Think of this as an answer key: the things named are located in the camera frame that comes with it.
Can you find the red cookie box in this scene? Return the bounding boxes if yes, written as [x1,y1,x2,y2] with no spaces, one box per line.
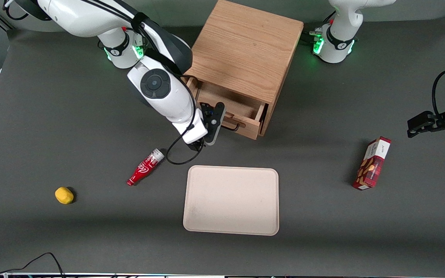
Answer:
[352,136,392,190]

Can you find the black cable on table edge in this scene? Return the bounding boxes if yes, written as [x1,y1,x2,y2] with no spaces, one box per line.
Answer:
[0,243,66,278]

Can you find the black left base cable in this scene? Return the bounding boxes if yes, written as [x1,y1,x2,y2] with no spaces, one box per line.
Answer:
[301,11,337,44]

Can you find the red cola bottle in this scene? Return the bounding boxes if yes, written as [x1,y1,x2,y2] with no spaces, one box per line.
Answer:
[127,149,165,186]

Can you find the beige rectangular tray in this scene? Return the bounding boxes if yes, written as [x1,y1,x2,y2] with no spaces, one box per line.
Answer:
[183,165,280,236]

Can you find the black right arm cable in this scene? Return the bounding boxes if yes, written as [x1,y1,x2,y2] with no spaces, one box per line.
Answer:
[78,0,206,166]

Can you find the yellow lemon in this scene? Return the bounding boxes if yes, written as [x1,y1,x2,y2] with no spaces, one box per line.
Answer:
[55,187,75,205]

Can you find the wooden drawer with black handle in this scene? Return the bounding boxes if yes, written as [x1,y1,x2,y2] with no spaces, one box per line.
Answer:
[186,75,267,141]

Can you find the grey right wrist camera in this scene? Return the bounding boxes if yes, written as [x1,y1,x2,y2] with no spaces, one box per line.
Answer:
[206,117,221,146]

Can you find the wooden two-drawer cabinet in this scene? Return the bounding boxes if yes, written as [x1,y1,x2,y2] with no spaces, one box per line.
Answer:
[183,0,304,137]

